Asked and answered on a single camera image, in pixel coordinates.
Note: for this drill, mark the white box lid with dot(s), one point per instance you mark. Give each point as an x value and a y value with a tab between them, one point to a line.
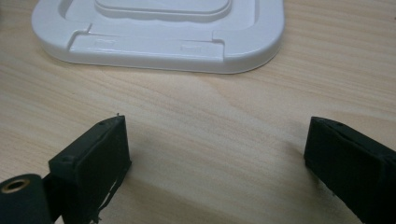
155	46

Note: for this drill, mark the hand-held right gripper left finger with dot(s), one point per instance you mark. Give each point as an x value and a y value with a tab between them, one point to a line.
90	168

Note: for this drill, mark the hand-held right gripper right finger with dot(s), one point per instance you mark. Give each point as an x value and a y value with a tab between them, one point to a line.
351	165

